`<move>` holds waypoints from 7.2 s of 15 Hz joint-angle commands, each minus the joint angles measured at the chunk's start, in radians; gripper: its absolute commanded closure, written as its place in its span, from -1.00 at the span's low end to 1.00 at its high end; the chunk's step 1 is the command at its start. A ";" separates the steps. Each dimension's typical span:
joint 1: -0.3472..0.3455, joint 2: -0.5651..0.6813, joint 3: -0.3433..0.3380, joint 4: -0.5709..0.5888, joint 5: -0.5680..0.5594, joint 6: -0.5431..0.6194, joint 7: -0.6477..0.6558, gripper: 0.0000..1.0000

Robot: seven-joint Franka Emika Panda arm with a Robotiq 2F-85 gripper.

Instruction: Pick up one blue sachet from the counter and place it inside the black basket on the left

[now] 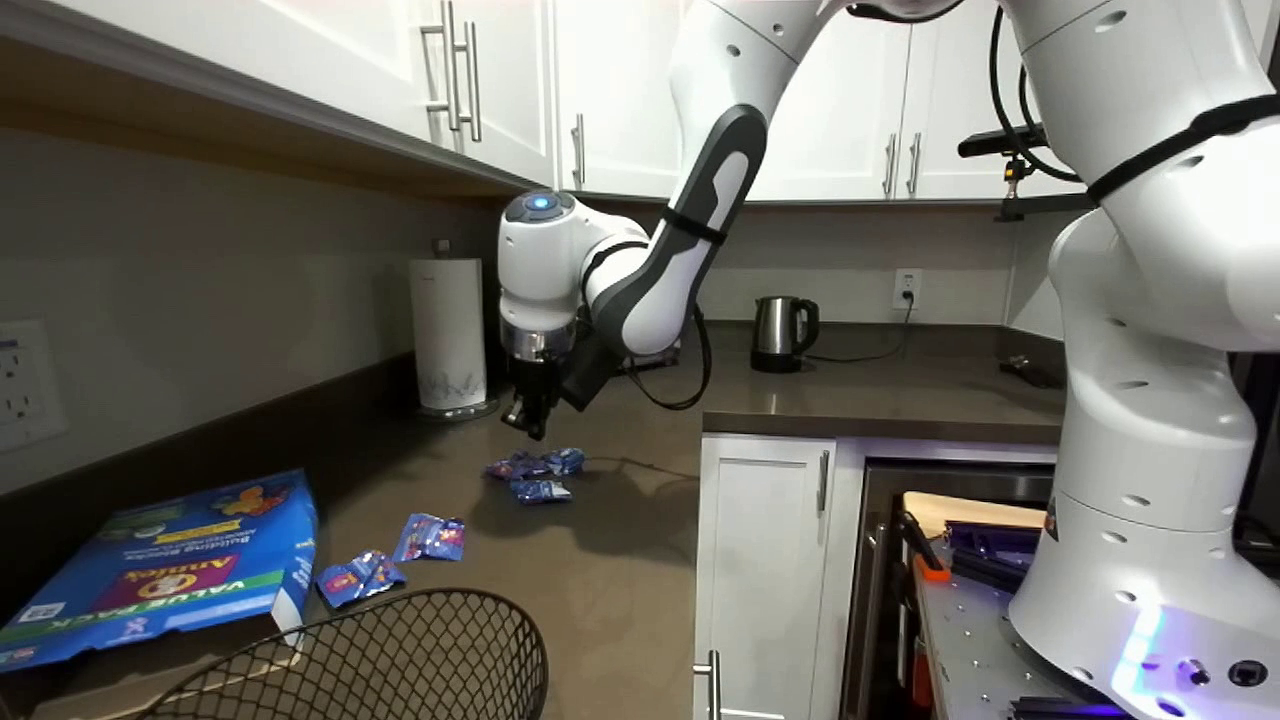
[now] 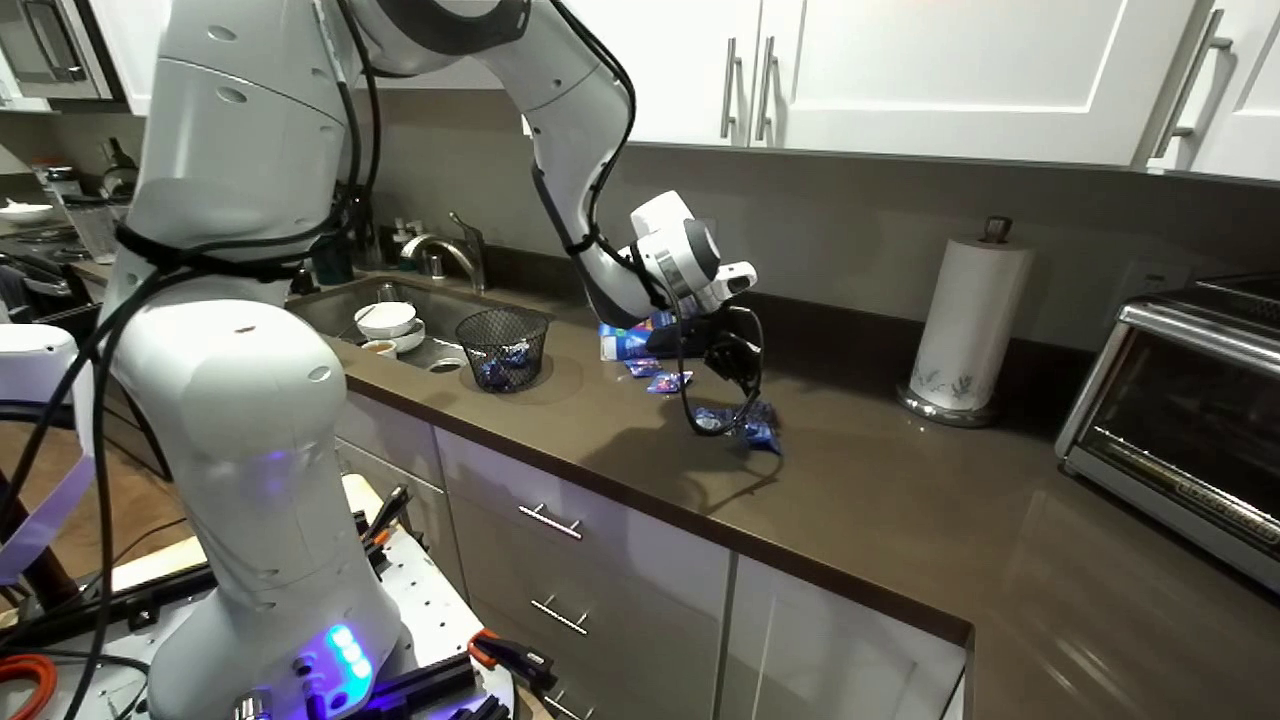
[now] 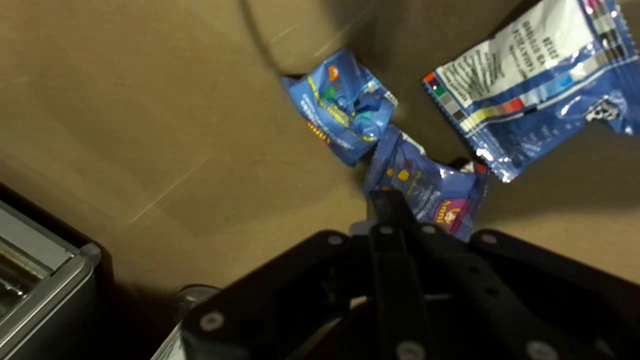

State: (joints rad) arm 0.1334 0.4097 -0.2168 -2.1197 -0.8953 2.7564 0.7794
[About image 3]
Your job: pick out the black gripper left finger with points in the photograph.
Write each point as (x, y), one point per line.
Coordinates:
(383, 267)

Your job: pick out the blue snack sachet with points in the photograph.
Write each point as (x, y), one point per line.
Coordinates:
(533, 87)
(427, 182)
(340, 106)

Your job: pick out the silver metal appliance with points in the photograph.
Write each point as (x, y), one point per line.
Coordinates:
(40, 280)

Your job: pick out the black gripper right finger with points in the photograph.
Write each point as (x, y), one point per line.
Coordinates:
(506, 286)

